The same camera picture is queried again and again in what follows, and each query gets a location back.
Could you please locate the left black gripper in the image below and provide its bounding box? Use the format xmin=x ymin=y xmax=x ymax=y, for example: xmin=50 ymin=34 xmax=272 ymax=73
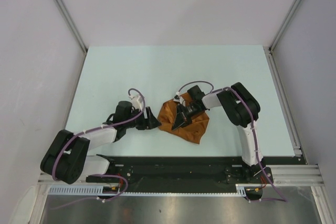
xmin=124 ymin=106 xmax=161 ymax=130

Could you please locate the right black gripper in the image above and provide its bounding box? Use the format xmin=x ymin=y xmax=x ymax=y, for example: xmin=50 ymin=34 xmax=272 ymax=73
xmin=173 ymin=102 xmax=202 ymax=131

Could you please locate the orange cloth napkin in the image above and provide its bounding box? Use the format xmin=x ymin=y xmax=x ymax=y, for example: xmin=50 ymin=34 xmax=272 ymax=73
xmin=157 ymin=93 xmax=209 ymax=144

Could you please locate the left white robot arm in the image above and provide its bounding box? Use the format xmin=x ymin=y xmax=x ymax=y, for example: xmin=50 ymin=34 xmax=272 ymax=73
xmin=40 ymin=101 xmax=161 ymax=184

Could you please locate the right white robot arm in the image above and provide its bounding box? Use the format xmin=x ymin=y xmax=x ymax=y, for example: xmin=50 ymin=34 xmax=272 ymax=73
xmin=172 ymin=82 xmax=263 ymax=183

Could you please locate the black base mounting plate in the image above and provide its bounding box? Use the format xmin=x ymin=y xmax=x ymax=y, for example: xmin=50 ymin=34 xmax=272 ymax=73
xmin=86 ymin=156 xmax=307 ymax=200

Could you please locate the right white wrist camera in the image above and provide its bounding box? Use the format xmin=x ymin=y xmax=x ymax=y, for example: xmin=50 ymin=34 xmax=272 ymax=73
xmin=173 ymin=92 xmax=184 ymax=104

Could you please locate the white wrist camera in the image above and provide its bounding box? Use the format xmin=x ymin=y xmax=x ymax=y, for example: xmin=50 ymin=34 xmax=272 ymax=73
xmin=130 ymin=94 xmax=145 ymax=111
xmin=173 ymin=92 xmax=184 ymax=104

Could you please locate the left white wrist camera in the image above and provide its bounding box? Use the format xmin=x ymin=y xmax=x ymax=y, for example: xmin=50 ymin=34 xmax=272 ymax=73
xmin=130 ymin=94 xmax=145 ymax=111

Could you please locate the white slotted cable duct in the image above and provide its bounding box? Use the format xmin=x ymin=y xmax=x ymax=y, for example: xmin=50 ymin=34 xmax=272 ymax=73
xmin=48 ymin=183 xmax=249 ymax=198

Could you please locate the aluminium right side rail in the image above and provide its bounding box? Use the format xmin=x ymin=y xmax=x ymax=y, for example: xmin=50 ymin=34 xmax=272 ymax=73
xmin=264 ymin=47 xmax=304 ymax=157

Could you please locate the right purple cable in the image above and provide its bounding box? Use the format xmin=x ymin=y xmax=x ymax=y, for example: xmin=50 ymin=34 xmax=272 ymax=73
xmin=176 ymin=81 xmax=288 ymax=202

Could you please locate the aluminium front frame rail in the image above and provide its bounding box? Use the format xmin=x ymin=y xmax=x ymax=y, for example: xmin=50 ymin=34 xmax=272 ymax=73
xmin=37 ymin=165 xmax=324 ymax=186

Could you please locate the left corner aluminium post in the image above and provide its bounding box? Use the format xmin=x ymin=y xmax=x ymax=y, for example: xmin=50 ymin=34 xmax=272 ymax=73
xmin=53 ymin=0 xmax=88 ymax=55

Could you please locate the corner aluminium post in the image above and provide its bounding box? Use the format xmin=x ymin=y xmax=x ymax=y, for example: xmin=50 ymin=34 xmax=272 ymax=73
xmin=53 ymin=0 xmax=88 ymax=55
xmin=268 ymin=0 xmax=303 ymax=53

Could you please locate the right corner aluminium post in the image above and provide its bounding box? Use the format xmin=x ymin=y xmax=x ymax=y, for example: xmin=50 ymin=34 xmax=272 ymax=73
xmin=268 ymin=0 xmax=303 ymax=53

